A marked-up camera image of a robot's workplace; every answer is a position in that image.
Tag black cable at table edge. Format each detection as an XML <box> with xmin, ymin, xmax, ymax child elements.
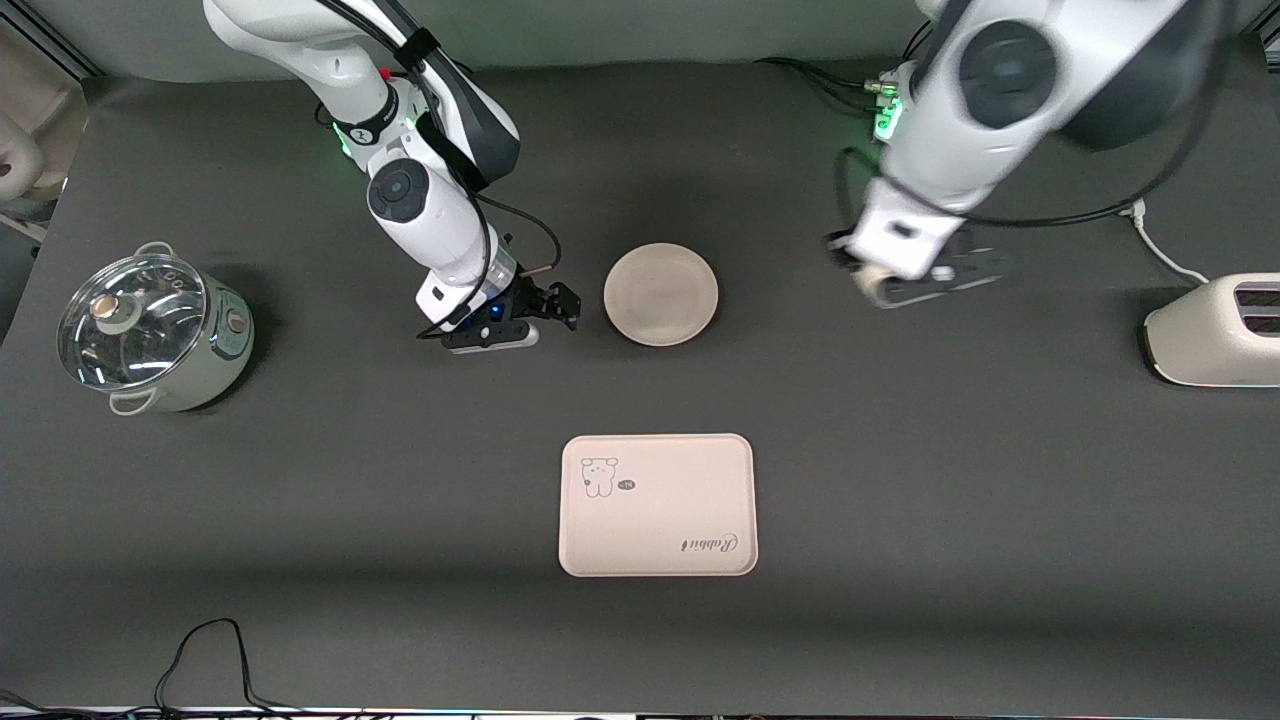
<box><xmin>0</xmin><ymin>618</ymin><xmax>331</xmax><ymax>720</ymax></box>

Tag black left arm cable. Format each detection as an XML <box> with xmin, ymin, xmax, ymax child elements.
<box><xmin>835</xmin><ymin>0</ymin><xmax>1241</xmax><ymax>237</ymax></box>

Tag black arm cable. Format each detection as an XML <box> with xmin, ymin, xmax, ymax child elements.
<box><xmin>320</xmin><ymin>0</ymin><xmax>564</xmax><ymax>343</ymax></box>
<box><xmin>835</xmin><ymin>0</ymin><xmax>1241</xmax><ymax>237</ymax></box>

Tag aluminium frame bar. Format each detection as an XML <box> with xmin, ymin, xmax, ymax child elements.
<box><xmin>15</xmin><ymin>0</ymin><xmax>101</xmax><ymax>79</ymax></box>

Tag pale green electric pot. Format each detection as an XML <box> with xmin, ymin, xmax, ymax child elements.
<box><xmin>57</xmin><ymin>241</ymin><xmax>256</xmax><ymax>416</ymax></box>

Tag beige rounded background object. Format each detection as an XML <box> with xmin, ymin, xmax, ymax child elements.
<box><xmin>0</xmin><ymin>20</ymin><xmax>91</xmax><ymax>233</ymax></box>

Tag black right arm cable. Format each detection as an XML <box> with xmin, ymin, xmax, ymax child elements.
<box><xmin>320</xmin><ymin>0</ymin><xmax>564</xmax><ymax>343</ymax></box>

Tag round beige plate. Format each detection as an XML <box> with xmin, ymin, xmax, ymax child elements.
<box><xmin>603</xmin><ymin>242</ymin><xmax>720</xmax><ymax>348</ymax></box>

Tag white power cable with plug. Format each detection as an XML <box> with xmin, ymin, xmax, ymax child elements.
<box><xmin>1128</xmin><ymin>198</ymin><xmax>1213</xmax><ymax>287</ymax></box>

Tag cream toaster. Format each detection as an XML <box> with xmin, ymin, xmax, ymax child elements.
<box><xmin>1142</xmin><ymin>273</ymin><xmax>1280</xmax><ymax>388</ymax></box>

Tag glass pot lid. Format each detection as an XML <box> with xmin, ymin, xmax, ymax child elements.
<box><xmin>57</xmin><ymin>253</ymin><xmax>209</xmax><ymax>392</ymax></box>

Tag black left base cables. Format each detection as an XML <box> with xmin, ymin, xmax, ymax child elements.
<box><xmin>755</xmin><ymin>20</ymin><xmax>937</xmax><ymax>113</ymax></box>

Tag beige rectangular tray with print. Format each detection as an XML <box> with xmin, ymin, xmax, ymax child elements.
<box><xmin>558</xmin><ymin>433</ymin><xmax>759</xmax><ymax>578</ymax></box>

